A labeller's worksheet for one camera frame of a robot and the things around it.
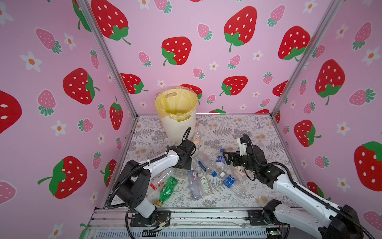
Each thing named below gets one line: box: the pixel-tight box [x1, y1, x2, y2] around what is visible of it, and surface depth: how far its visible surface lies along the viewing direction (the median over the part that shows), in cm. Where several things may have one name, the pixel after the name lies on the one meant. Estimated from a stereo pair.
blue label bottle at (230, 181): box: [219, 171, 246, 195], surface depth 83 cm
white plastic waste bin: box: [154, 85, 198, 143], surface depth 97 cm
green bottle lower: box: [156, 176, 179, 208], surface depth 80 cm
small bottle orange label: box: [193, 132, 201, 148], surface depth 101 cm
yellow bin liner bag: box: [154, 85, 199, 122], surface depth 98 cm
